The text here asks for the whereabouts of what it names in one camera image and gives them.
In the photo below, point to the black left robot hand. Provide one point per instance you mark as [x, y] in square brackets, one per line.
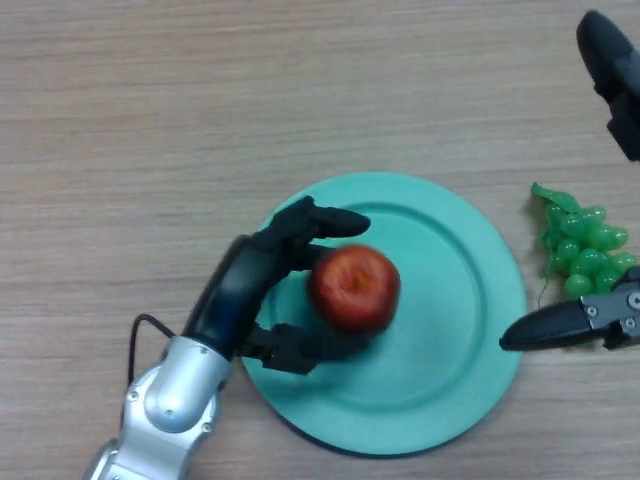
[235, 295]

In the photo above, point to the red apple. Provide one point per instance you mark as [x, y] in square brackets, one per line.
[355, 290]

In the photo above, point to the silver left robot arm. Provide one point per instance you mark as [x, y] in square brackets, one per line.
[175, 395]

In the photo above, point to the green round plate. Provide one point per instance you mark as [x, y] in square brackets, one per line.
[440, 350]

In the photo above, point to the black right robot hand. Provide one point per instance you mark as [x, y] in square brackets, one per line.
[555, 327]

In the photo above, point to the green grape bunch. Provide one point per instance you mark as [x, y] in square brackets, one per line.
[582, 240]

